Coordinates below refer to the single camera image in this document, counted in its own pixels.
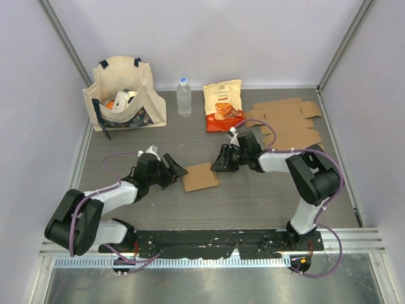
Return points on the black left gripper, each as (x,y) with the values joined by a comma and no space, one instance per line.
(176,170)

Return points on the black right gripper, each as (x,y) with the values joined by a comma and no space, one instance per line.
(221,164)

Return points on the small brown cardboard box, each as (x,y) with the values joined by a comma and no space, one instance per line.
(199,177)

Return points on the large cardboard box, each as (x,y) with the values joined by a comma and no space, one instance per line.
(286,123)

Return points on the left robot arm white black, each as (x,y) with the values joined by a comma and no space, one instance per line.
(76,224)

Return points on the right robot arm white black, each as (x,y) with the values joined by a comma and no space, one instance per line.
(316,176)

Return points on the white box in tote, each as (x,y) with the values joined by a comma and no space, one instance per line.
(122,100)

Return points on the cassava chips bag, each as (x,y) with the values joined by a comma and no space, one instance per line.
(223,105)

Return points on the clear plastic water bottle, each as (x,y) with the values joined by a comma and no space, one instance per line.
(184,98)

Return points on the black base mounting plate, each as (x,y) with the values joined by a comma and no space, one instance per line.
(217,244)

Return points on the beige canvas tote bag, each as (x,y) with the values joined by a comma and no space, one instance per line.
(120,73)

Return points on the orange item in tote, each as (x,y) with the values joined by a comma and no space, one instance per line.
(110,104)

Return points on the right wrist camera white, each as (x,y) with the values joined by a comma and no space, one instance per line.
(232,135)

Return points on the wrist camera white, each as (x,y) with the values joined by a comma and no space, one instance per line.
(151,150)
(232,135)

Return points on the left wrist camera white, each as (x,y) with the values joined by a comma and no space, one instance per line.
(151,150)

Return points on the slotted cable duct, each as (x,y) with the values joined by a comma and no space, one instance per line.
(98,262)

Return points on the aluminium frame rail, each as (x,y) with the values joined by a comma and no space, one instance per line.
(360,240)

